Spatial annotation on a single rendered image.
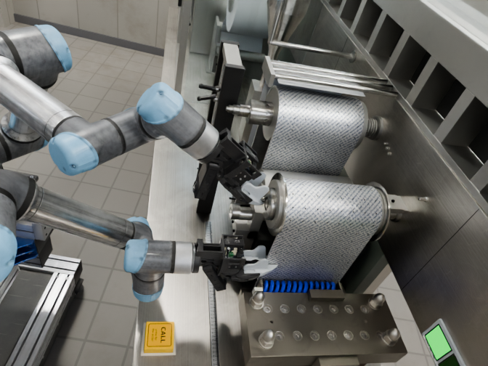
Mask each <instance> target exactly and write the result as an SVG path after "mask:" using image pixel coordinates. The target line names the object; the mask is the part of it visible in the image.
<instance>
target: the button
mask: <svg viewBox="0 0 488 366"><path fill-rule="evenodd" d="M173 350H174V322H146V330H145V347H144V353H169V352H173Z"/></svg>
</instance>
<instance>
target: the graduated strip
mask: <svg viewBox="0 0 488 366"><path fill-rule="evenodd" d="M205 226H206V243H213V238H212V226H211V221H205ZM208 308H209V325H210V342H211V366H220V358H219V334H218V322H217V310H216V289H215V287H214V286H213V285H212V283H211V281H210V280H209V279H208Z"/></svg>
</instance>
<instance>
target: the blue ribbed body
mask: <svg viewBox="0 0 488 366"><path fill-rule="evenodd" d="M263 287H264V289H263V292H270V293H307V292H308V291H309V289H317V290H338V286H337V285H336V284H335V283H334V282H330V283H329V282H328V281H327V282H325V283H324V282H323V281H321V282H320V283H318V282H317V281H315V282H314V283H313V282H312V281H309V285H308V282H307V281H304V283H302V281H298V284H297V282H296V281H295V280H294V281H293V282H292V284H291V281H290V280H289V281H287V284H285V281H284V280H283V281H282V282H281V284H280V281H279V280H276V282H275V284H274V281H273V280H270V282H269V283H268V280H265V281H264V284H263Z"/></svg>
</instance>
